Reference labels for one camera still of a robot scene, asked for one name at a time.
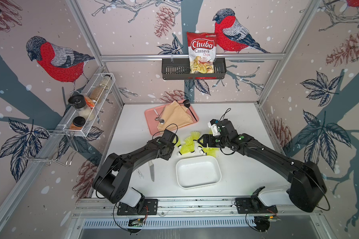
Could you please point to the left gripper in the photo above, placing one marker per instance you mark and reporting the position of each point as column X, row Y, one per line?
column 167, row 157

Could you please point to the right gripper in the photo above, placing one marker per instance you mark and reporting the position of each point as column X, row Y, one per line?
column 207, row 138

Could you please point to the yellow shuttlecock four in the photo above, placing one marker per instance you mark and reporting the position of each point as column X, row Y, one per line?
column 208, row 151

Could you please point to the yellow shuttlecock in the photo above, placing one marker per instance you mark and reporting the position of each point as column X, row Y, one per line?
column 195, row 135

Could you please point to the yellow shuttlecock two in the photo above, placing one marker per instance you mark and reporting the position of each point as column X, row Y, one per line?
column 189, row 142

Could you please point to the yellow shuttlecock three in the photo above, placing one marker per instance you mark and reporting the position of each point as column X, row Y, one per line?
column 185, row 149

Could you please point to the white storage box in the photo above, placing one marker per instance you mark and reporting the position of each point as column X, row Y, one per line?
column 198, row 172

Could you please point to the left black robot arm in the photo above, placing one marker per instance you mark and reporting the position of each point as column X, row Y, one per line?
column 113, row 178

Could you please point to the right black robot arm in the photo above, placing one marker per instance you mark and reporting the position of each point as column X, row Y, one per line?
column 307, row 185

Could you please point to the kitchen knife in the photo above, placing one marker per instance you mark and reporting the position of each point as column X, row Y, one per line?
column 152, row 170

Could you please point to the yellow cloth napkin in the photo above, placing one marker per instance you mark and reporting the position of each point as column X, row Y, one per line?
column 175, row 115

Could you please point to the pink plastic tray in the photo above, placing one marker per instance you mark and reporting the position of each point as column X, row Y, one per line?
column 150, row 117

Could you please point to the black ladle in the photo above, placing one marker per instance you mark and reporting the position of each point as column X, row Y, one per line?
column 187, row 104

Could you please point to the tall spice bottle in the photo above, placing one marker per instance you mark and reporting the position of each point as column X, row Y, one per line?
column 98, row 92

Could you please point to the small orange spice jar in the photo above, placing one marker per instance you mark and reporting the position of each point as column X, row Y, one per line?
column 78, row 123

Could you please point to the chuba cassava chips bag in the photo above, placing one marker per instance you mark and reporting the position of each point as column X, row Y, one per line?
column 201, row 52

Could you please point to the black lid spice jar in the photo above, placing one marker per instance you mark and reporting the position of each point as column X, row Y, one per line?
column 81, row 106

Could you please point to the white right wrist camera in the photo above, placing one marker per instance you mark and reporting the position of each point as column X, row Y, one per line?
column 214, row 127

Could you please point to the white handled spoon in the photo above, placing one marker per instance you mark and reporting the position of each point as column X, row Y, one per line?
column 158, row 118

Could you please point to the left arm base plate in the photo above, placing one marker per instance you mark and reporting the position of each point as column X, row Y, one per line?
column 144, row 207

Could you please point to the black wall basket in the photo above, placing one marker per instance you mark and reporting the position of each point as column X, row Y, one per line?
column 183, row 69

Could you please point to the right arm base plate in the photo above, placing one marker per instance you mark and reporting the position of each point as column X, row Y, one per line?
column 247, row 205

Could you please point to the clear wall shelf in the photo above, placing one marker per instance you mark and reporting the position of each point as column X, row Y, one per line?
column 96, row 107

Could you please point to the wire hook rack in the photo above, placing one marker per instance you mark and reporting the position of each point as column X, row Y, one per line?
column 60, row 148

